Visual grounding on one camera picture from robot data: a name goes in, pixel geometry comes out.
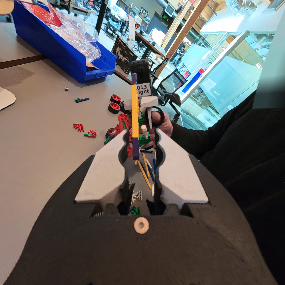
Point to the yellow rod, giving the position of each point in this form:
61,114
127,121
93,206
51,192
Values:
145,162
144,176

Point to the black toy set box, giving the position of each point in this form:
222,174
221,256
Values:
123,53

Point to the light grey wedge connector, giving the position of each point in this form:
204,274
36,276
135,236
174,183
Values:
139,195

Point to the white snowflake connector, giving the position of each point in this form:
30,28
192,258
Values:
134,197

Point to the person's right forearm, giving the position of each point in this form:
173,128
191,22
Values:
211,138

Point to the red orange printed packet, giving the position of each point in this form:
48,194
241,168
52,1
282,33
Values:
42,13

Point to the wooden support post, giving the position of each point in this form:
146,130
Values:
184,24

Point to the blue storage bin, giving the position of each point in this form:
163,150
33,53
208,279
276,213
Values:
55,51

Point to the person's right hand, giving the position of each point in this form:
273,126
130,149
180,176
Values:
167,128

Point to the white rod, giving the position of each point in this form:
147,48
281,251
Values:
153,190
144,131

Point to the black pole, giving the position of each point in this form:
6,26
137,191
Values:
101,15

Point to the black office chair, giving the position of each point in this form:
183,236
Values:
173,86

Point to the short blue rod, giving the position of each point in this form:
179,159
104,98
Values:
82,99

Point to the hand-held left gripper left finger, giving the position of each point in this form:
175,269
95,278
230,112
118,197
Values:
100,178

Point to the clear plastic bag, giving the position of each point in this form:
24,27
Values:
78,31

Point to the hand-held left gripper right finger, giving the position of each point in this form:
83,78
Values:
182,178

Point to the purple connector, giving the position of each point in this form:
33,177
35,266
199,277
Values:
133,79
135,148

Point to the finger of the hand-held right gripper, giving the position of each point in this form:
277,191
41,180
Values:
148,102
128,105

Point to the white document stand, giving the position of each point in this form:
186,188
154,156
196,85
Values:
5,98

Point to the green fan connector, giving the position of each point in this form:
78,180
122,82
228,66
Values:
135,211
144,141

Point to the red and green toy model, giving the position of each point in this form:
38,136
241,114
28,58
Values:
124,121

